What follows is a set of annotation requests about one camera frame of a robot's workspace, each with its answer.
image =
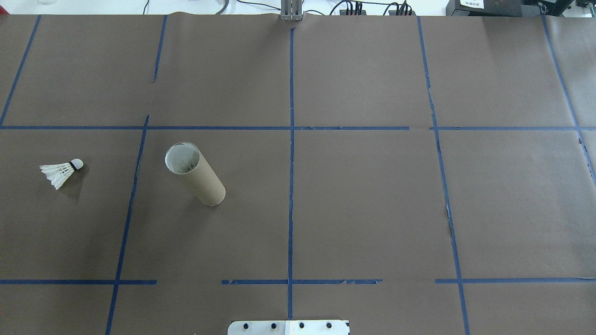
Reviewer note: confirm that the white metal base plate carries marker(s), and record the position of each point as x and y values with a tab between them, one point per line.
316	327
256	327

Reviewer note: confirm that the black device housing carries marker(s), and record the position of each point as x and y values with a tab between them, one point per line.
549	6

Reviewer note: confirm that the white feather shuttlecock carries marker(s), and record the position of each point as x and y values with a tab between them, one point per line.
182	159
63	171

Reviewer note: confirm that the brown cardboard tube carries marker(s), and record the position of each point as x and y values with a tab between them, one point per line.
205	184

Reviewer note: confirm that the black plug connector block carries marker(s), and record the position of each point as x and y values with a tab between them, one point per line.
402	10
351	10

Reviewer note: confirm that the black box with white label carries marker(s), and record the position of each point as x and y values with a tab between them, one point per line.
484	9

